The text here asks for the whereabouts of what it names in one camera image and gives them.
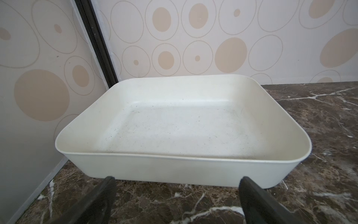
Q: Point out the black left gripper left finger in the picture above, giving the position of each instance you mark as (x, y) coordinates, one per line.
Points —
(94, 208)

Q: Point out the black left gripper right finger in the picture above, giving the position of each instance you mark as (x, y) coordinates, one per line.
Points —
(260, 207)

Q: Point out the white plastic bin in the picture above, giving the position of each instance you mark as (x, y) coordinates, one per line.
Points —
(200, 130)

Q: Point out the black corner frame post left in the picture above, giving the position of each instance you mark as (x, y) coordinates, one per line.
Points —
(97, 40)

